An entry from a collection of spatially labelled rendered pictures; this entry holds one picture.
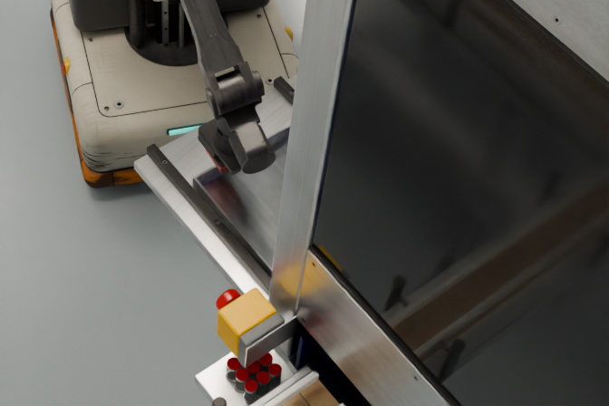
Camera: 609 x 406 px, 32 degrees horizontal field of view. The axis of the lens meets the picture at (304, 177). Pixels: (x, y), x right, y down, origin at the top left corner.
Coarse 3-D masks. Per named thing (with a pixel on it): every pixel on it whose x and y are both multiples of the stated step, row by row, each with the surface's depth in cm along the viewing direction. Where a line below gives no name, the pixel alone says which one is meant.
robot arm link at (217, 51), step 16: (192, 0) 160; (208, 0) 161; (192, 16) 160; (208, 16) 161; (192, 32) 164; (208, 32) 161; (224, 32) 161; (208, 48) 161; (224, 48) 161; (208, 64) 161; (224, 64) 162; (240, 64) 162; (208, 80) 161; (224, 80) 163; (240, 80) 163; (224, 96) 162; (240, 96) 163; (256, 96) 164; (224, 112) 164
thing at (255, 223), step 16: (288, 128) 192; (272, 144) 192; (208, 176) 186; (224, 176) 188; (240, 176) 188; (256, 176) 189; (272, 176) 189; (208, 192) 186; (224, 192) 186; (240, 192) 186; (256, 192) 187; (272, 192) 187; (224, 208) 184; (240, 208) 184; (256, 208) 184; (272, 208) 185; (240, 224) 182; (256, 224) 183; (272, 224) 183; (240, 240) 179; (256, 240) 181; (272, 240) 181; (256, 256) 176; (272, 256) 179
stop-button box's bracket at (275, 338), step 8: (288, 320) 156; (280, 328) 155; (288, 328) 158; (264, 336) 154; (272, 336) 156; (280, 336) 158; (288, 336) 160; (256, 344) 154; (264, 344) 156; (272, 344) 158; (248, 352) 154; (256, 352) 156; (264, 352) 158; (248, 360) 156; (256, 360) 158
